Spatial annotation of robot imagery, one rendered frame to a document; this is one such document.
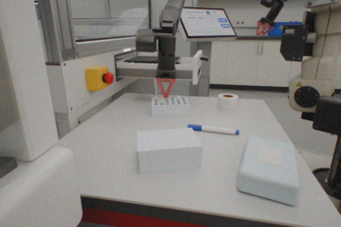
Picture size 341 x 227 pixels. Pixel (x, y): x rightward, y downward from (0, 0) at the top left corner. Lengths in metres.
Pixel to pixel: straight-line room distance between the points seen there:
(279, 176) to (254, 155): 0.06
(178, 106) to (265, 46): 3.36
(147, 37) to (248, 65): 3.35
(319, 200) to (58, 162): 0.40
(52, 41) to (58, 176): 0.47
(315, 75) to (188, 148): 0.87
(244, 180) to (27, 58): 0.35
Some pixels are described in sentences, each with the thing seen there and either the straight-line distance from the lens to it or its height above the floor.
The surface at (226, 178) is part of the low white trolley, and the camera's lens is 0.46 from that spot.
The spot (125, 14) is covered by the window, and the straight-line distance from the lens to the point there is 1.13.
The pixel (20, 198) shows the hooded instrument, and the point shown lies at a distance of 0.24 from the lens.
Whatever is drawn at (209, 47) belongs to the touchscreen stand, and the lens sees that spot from 2.02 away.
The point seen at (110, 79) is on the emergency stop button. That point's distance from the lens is 0.76.
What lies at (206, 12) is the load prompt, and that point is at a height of 1.15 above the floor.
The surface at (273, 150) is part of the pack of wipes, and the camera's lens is 0.49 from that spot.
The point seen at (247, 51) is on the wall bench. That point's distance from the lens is 3.96.
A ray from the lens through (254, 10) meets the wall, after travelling 4.65.
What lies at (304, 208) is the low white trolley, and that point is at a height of 0.76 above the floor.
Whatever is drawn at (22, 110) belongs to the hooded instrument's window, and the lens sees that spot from 0.23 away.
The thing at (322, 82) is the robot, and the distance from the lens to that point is 1.20.
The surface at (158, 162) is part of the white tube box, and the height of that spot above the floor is 0.78.
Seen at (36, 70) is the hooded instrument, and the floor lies 0.99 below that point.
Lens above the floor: 1.03
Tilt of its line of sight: 18 degrees down
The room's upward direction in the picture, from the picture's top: straight up
